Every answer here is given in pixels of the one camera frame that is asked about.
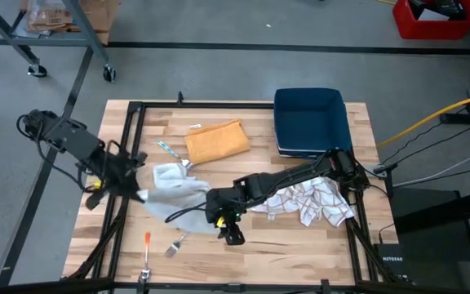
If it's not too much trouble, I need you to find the black Netgear network switch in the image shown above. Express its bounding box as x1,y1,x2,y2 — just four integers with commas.
372,243,410,283

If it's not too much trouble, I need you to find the brown cardboard stack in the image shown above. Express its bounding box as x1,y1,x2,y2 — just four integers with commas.
19,0,122,45

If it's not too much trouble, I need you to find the black side stand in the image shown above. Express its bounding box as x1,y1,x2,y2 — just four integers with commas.
389,185,470,294

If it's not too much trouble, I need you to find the blue fabric bin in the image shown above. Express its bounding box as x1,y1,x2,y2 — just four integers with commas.
273,87,353,159

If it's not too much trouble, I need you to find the black device in crate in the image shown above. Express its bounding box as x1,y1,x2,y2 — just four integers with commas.
406,0,467,20

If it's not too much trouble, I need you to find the black aluminium rig frame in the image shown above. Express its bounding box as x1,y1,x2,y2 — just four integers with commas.
61,91,401,294

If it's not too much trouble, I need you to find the red plastic crate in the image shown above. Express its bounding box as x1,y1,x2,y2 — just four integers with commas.
392,0,470,41

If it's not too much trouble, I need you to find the yellow cable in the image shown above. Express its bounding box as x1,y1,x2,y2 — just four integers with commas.
379,89,470,148

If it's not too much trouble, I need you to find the orange towel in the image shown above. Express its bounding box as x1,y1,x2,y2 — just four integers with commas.
184,118,251,166

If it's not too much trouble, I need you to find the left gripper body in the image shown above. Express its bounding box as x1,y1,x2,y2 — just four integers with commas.
95,153,142,195

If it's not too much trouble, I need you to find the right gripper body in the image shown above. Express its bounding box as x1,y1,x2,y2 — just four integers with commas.
206,181,256,225

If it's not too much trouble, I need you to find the white waffle-weave towel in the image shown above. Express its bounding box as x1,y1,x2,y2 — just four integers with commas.
136,162,219,236

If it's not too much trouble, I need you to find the white floor cable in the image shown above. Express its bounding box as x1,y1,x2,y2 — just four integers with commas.
392,149,470,189

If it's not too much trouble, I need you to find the orange-handled spoon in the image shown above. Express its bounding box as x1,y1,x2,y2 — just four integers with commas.
139,231,152,283

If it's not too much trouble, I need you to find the white red-checked towel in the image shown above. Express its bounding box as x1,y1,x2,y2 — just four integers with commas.
247,176,355,228

